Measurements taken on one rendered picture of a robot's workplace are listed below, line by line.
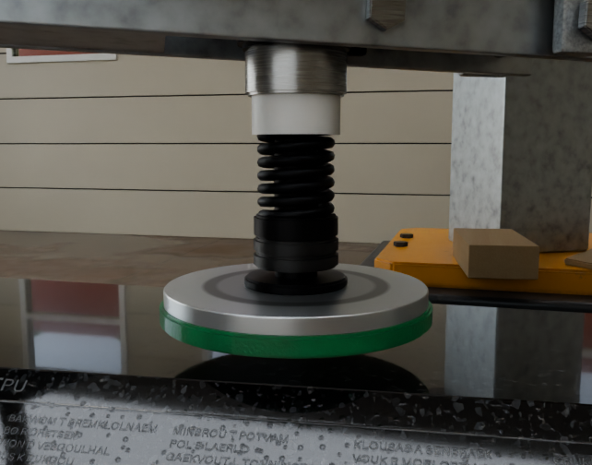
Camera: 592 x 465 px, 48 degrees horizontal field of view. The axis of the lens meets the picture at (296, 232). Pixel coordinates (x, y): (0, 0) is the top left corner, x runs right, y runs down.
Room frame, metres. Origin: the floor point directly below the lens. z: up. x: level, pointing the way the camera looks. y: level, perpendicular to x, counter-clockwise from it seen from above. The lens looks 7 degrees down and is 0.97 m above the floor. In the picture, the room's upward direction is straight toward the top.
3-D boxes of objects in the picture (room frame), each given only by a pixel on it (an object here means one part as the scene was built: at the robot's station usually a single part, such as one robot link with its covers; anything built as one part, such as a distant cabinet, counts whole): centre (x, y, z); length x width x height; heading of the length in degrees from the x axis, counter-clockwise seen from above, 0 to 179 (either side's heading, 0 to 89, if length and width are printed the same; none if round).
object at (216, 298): (0.53, 0.00, 0.86); 0.21 x 0.21 x 0.01
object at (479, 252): (1.05, -0.31, 0.81); 0.20 x 0.10 x 0.05; 173
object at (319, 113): (0.53, 0.00, 1.00); 0.07 x 0.07 x 0.04
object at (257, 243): (0.53, 0.00, 0.89); 0.07 x 0.07 x 0.01
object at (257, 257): (0.53, 0.00, 0.88); 0.07 x 0.07 x 0.01
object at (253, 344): (0.53, 0.00, 0.85); 0.22 x 0.22 x 0.04
